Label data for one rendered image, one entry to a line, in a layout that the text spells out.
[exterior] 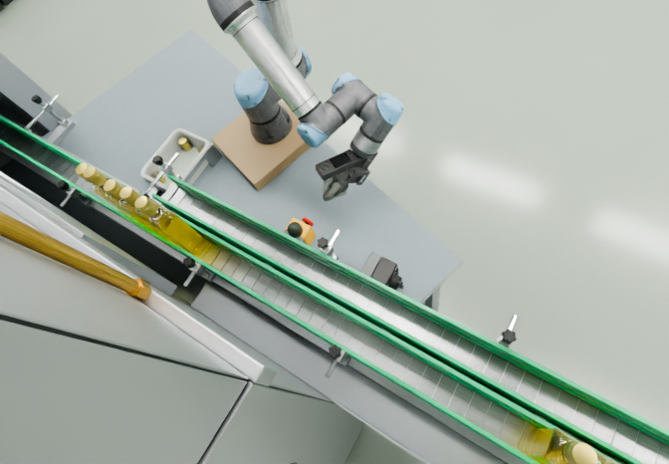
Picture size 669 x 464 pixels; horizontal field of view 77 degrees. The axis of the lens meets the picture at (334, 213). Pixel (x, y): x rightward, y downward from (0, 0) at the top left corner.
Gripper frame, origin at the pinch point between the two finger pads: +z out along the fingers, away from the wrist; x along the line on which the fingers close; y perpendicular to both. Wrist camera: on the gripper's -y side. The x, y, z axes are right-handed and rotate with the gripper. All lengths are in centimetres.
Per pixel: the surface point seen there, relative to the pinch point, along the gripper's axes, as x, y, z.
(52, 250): -32, -74, -27
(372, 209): -6.1, 16.3, -0.3
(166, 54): 112, -9, 25
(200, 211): 17.0, -25.8, 23.4
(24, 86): 107, -60, 47
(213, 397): -52, -62, -23
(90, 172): 21, -57, 11
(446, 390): -61, -1, -1
